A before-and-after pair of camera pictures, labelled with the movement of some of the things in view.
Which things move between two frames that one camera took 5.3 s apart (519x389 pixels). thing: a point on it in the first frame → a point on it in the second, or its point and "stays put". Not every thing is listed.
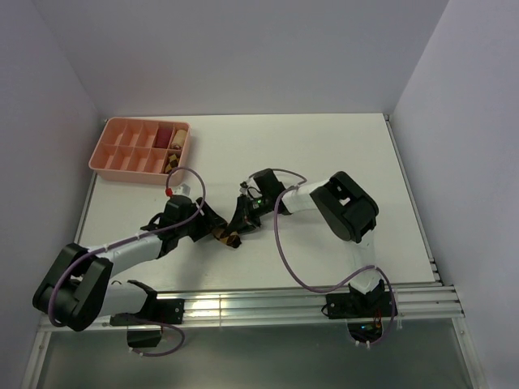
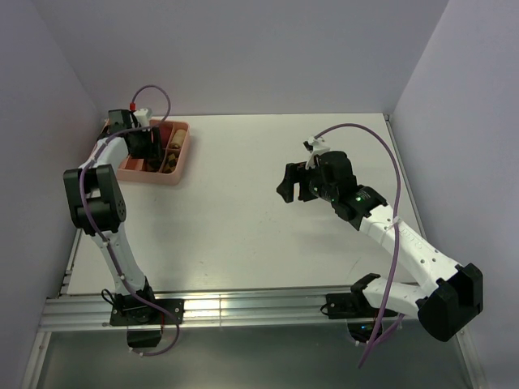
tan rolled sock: (179, 138) stays put
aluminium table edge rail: (413, 198) stays put
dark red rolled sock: (162, 138) stays put
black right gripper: (243, 220) → (297, 173)
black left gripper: (208, 221) → (154, 151)
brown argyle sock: (231, 238) → (147, 167)
